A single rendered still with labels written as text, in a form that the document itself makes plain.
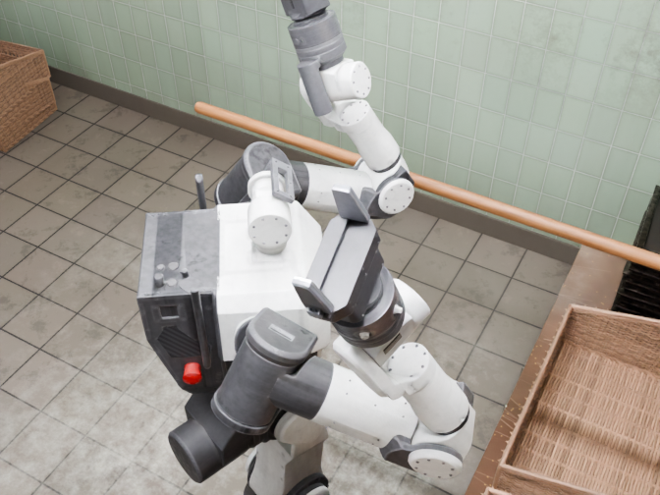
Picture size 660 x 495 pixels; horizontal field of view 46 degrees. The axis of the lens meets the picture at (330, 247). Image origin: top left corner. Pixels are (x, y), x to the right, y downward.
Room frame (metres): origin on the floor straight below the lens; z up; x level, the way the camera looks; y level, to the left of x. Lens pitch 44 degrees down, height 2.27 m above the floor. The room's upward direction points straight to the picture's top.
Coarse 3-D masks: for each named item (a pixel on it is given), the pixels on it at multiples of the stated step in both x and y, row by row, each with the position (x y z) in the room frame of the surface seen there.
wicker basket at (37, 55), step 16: (0, 48) 3.48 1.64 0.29; (16, 48) 3.44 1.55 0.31; (32, 48) 3.40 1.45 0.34; (16, 64) 3.20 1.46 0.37; (0, 80) 3.09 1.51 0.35; (16, 80) 3.18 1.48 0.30; (32, 80) 3.28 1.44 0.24; (0, 96) 3.06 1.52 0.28; (16, 96) 3.15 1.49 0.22; (0, 112) 3.04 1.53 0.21
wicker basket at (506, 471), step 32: (576, 320) 1.36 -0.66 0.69; (608, 320) 1.32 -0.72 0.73; (640, 320) 1.29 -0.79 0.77; (608, 352) 1.31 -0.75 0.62; (640, 352) 1.27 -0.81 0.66; (544, 384) 1.22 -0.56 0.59; (576, 384) 1.22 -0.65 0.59; (608, 384) 1.22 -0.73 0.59; (640, 384) 1.23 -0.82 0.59; (544, 416) 1.12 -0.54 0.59; (576, 416) 1.12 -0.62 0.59; (608, 416) 1.12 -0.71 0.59; (640, 416) 1.12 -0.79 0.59; (512, 448) 0.98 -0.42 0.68; (544, 448) 1.03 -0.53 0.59; (576, 448) 1.03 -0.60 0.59; (608, 448) 1.03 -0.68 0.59; (512, 480) 0.89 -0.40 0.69; (544, 480) 0.85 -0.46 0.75; (576, 480) 0.95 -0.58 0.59; (608, 480) 0.95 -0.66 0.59; (640, 480) 0.95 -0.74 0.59
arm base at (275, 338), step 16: (256, 320) 0.73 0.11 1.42; (272, 320) 0.75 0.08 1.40; (288, 320) 0.76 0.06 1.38; (256, 336) 0.69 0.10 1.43; (272, 336) 0.70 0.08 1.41; (288, 336) 0.72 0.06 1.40; (304, 336) 0.73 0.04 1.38; (256, 352) 0.68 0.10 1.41; (272, 352) 0.67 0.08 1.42; (288, 352) 0.68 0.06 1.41; (304, 352) 0.69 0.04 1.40; (224, 416) 0.64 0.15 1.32; (240, 432) 0.62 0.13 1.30; (256, 432) 0.63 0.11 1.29
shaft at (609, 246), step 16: (208, 112) 1.60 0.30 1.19; (224, 112) 1.58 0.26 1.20; (256, 128) 1.53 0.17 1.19; (272, 128) 1.52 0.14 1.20; (304, 144) 1.46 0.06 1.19; (320, 144) 1.45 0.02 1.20; (336, 160) 1.42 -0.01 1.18; (352, 160) 1.40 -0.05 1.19; (416, 176) 1.33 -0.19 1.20; (432, 192) 1.30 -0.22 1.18; (448, 192) 1.28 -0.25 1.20; (464, 192) 1.27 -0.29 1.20; (480, 208) 1.24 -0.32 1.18; (496, 208) 1.23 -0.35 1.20; (512, 208) 1.22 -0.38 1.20; (528, 224) 1.19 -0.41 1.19; (544, 224) 1.18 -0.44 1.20; (560, 224) 1.17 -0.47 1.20; (576, 240) 1.14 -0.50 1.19; (592, 240) 1.13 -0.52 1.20; (608, 240) 1.12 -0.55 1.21; (624, 256) 1.09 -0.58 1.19; (640, 256) 1.08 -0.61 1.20; (656, 256) 1.08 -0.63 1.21
